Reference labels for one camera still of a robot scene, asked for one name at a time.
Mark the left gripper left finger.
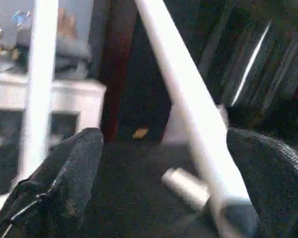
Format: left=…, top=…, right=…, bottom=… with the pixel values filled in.
left=0, top=127, right=105, bottom=238

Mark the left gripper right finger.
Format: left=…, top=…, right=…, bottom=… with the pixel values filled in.
left=225, top=128, right=298, bottom=238

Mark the black table mat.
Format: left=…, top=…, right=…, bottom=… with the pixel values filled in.
left=0, top=109, right=298, bottom=238

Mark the white glass-door cabinet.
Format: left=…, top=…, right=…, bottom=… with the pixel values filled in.
left=0, top=74, right=107, bottom=149

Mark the black cabinet with gold label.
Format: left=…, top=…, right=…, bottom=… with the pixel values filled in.
left=99, top=0, right=298, bottom=144

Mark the grey bag with black strap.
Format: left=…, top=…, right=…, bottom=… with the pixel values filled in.
left=54, top=34, right=91, bottom=77

